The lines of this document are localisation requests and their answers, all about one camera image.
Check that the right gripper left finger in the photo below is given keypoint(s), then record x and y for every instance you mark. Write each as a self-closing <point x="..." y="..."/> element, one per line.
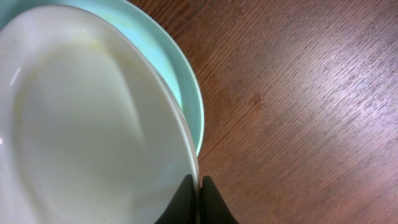
<point x="182" y="207"/>

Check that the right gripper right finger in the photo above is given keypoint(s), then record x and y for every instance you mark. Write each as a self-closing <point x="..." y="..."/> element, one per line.
<point x="213" y="209"/>

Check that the cream white plate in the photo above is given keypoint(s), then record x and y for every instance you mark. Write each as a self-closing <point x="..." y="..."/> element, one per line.
<point x="89" y="131"/>

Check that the light blue plate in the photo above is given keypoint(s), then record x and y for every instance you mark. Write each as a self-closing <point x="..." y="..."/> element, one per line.
<point x="151" y="39"/>

